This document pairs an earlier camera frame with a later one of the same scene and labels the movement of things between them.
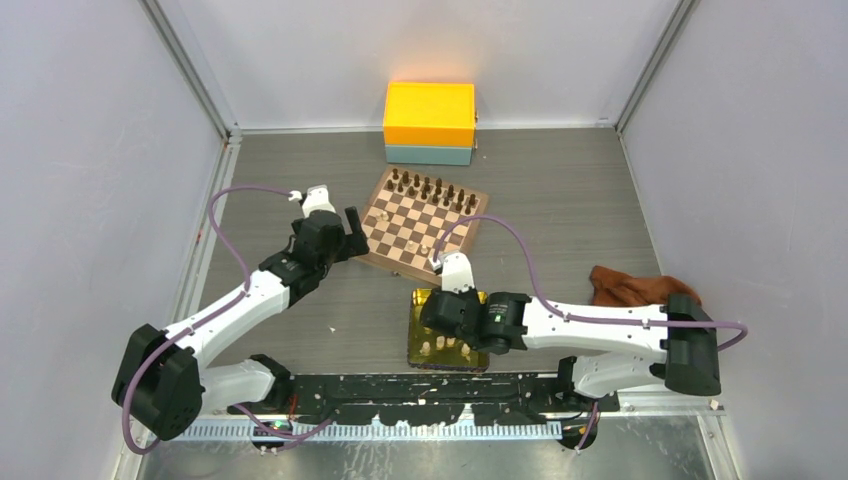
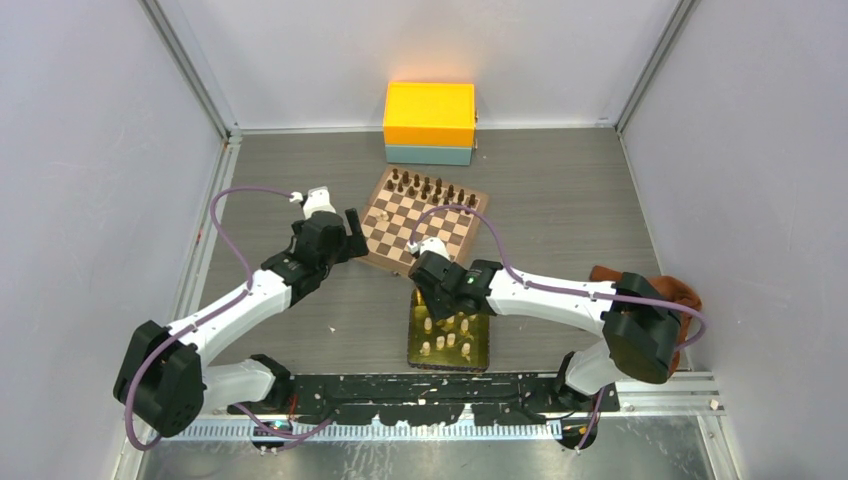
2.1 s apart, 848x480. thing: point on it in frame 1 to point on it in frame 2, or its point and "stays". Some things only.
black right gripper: (471, 293) to (437, 311)
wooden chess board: (408, 216) stays
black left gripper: (351, 244) stays
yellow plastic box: (430, 114) stays
